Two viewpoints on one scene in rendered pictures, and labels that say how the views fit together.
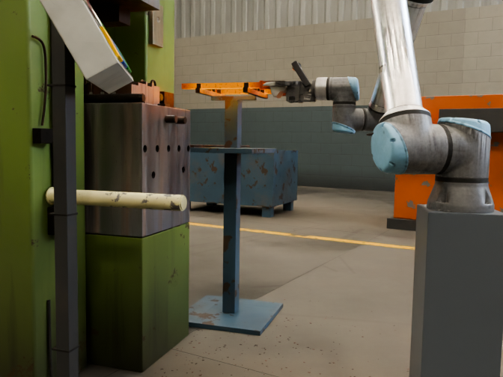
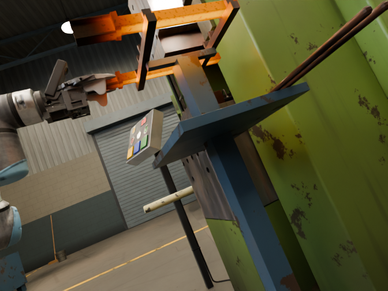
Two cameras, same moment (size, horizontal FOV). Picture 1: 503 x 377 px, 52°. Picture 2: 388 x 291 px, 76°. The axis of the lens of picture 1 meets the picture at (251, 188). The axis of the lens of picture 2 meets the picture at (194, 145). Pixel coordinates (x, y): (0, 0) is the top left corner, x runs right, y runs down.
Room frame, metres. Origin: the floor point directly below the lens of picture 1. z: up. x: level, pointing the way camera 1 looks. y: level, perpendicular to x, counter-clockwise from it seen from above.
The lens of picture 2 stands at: (2.81, -0.36, 0.67)
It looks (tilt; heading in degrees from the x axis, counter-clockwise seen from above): 7 degrees up; 143
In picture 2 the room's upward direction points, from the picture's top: 23 degrees counter-clockwise
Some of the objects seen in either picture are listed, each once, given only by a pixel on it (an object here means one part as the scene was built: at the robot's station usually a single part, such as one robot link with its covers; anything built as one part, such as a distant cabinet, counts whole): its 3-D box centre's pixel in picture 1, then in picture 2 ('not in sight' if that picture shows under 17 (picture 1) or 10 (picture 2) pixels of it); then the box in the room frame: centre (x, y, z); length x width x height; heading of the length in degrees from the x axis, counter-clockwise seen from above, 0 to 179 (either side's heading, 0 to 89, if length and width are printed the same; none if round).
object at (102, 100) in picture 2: (274, 89); (101, 97); (2.11, -0.08, 1.01); 0.09 x 0.03 x 0.06; 92
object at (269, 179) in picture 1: (237, 179); not in sight; (6.09, 0.16, 0.36); 1.21 x 0.81 x 0.72; 67
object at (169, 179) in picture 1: (102, 166); (248, 152); (1.97, 0.57, 0.69); 0.56 x 0.38 x 0.45; 72
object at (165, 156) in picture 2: (233, 149); (215, 134); (2.32, 0.09, 0.76); 0.40 x 0.30 x 0.02; 163
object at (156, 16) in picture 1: (156, 25); (202, 16); (2.19, 0.41, 1.27); 0.09 x 0.02 x 0.17; 162
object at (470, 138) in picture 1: (459, 147); not in sight; (1.56, -0.63, 0.79); 0.17 x 0.15 x 0.18; 101
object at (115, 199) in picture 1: (114, 199); (179, 194); (1.50, 0.40, 0.62); 0.44 x 0.05 x 0.05; 72
